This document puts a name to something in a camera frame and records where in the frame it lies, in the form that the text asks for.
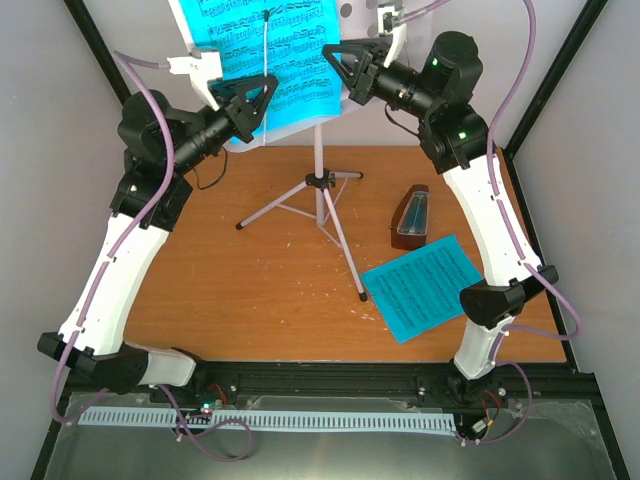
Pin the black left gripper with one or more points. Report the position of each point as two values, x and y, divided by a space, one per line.
240 112

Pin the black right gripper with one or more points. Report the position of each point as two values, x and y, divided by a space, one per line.
366 69

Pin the white tripod music stand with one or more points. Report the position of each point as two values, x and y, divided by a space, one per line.
320 180

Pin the blue sheet music book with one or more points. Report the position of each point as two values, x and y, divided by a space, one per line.
281 38

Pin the brown wooden metronome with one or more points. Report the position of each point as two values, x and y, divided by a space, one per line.
407 243

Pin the blue sheet music page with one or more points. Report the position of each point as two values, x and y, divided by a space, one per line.
420 290

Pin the clear plastic metronome cover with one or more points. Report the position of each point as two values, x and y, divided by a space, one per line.
414 217

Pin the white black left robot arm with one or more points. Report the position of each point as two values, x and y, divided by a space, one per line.
162 145

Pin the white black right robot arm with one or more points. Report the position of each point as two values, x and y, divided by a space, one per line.
455 139

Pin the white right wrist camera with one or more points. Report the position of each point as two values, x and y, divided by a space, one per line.
389 16

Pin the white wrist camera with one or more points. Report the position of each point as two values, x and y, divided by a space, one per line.
389 16
202 67

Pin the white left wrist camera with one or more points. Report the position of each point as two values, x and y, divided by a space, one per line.
202 67

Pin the black frame post right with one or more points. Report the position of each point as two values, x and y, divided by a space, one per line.
575 38

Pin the black frame post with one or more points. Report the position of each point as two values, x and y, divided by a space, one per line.
84 22
575 38

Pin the light blue slotted cable duct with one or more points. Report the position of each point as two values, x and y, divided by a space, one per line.
276 421

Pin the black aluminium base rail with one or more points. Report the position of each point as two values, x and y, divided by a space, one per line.
429 385

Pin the black frame post left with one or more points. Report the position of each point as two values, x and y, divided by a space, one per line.
84 22

